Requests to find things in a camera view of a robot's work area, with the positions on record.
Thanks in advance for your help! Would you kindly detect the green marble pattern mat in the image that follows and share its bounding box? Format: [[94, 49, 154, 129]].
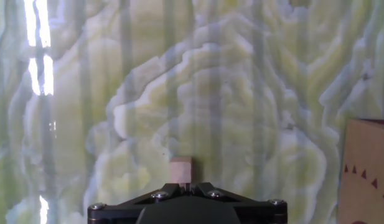
[[0, 0, 384, 224]]

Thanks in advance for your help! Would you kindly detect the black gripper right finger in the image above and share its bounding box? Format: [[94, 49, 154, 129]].
[[190, 182, 288, 224]]

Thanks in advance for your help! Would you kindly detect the Costa paper bag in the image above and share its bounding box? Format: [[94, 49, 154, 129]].
[[337, 118, 384, 224]]

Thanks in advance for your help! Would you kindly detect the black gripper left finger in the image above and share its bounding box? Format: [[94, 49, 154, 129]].
[[87, 182, 187, 224]]

